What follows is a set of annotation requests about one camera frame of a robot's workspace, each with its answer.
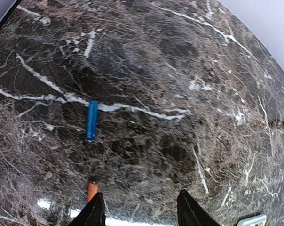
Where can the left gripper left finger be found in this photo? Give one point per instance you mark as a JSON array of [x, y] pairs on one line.
[[93, 214]]

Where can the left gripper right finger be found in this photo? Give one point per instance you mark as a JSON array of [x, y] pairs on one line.
[[190, 213]]

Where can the white remote control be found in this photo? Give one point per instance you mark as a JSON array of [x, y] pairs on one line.
[[258, 220]]

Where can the blue battery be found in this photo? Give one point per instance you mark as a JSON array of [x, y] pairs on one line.
[[92, 121]]

